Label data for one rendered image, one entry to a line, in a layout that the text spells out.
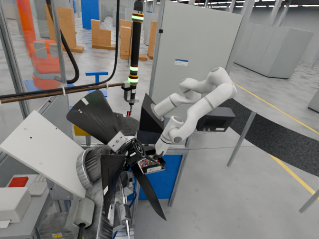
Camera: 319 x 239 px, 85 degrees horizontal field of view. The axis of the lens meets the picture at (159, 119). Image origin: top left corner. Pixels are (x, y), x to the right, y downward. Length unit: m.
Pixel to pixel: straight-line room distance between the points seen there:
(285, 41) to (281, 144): 8.24
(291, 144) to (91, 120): 2.19
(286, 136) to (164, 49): 1.88
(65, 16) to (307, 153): 8.40
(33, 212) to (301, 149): 2.45
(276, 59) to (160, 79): 8.27
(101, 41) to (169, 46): 7.57
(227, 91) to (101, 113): 0.67
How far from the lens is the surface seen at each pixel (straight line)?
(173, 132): 0.99
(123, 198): 0.86
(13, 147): 0.82
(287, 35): 10.42
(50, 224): 1.16
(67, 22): 8.70
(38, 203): 1.23
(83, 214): 0.77
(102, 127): 0.85
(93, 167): 0.92
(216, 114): 1.42
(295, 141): 2.48
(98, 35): 10.00
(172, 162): 1.68
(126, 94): 0.82
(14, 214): 1.13
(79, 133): 1.39
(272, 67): 10.48
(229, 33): 2.94
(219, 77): 1.17
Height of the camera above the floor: 1.81
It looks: 30 degrees down
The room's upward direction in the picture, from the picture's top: 10 degrees clockwise
